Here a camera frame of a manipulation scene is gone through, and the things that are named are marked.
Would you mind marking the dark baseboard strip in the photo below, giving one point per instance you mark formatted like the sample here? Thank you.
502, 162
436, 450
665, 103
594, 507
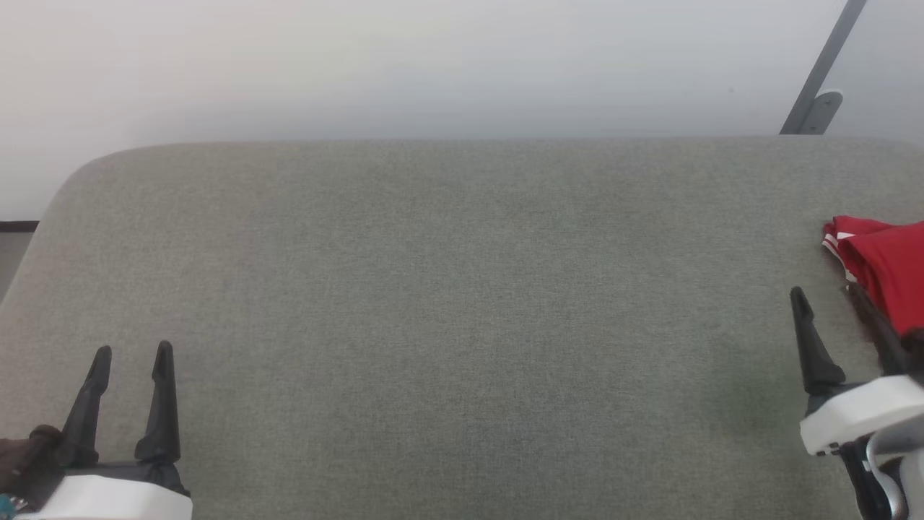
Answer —
18, 227

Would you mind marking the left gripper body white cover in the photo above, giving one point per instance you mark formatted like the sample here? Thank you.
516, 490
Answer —
108, 498

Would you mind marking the teal left camera plug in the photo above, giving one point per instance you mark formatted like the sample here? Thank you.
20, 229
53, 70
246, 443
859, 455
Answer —
6, 503

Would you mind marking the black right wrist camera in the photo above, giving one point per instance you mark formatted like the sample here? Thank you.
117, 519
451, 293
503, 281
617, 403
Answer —
915, 350

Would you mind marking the grey metal bracket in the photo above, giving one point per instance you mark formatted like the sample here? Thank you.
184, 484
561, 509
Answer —
830, 50

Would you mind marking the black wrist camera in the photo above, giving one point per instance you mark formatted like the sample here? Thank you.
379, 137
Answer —
29, 455
915, 350

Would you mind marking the red and white garment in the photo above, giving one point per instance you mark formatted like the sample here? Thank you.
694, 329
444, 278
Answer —
891, 267

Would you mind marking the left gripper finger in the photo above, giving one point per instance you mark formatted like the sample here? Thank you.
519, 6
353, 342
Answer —
162, 412
86, 412

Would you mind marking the grey pole bracket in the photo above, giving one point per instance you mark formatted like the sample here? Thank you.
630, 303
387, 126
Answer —
819, 115

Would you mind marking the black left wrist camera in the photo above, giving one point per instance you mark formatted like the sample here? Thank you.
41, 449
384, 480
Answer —
29, 455

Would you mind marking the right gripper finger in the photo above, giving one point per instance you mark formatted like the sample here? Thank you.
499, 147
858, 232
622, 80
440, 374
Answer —
881, 332
814, 354

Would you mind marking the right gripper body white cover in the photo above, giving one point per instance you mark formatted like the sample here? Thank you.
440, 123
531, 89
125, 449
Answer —
859, 415

